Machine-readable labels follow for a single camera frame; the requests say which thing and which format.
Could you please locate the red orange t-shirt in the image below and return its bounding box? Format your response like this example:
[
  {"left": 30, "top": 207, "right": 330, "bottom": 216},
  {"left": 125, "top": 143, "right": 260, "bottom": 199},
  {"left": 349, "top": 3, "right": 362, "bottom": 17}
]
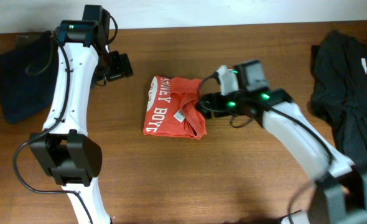
[{"left": 143, "top": 76, "right": 207, "bottom": 139}]

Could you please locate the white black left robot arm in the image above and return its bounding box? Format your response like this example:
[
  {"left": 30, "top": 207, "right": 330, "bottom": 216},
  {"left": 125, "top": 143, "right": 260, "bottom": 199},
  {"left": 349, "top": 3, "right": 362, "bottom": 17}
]
[{"left": 27, "top": 19, "right": 133, "bottom": 223}]

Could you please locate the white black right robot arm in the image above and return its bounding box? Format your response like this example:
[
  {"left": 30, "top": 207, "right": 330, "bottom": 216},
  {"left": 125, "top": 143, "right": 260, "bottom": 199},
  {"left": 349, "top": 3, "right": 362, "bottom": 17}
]
[{"left": 197, "top": 60, "right": 367, "bottom": 223}]

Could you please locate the folded navy blue garment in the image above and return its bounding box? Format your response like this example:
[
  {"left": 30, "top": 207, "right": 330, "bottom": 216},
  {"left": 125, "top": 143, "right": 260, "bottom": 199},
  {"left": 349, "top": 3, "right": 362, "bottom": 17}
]
[{"left": 0, "top": 31, "right": 58, "bottom": 124}]

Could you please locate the black garment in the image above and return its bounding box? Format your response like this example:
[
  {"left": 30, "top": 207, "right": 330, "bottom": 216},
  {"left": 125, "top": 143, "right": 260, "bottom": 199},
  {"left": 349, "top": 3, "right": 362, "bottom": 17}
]
[{"left": 310, "top": 30, "right": 367, "bottom": 165}]

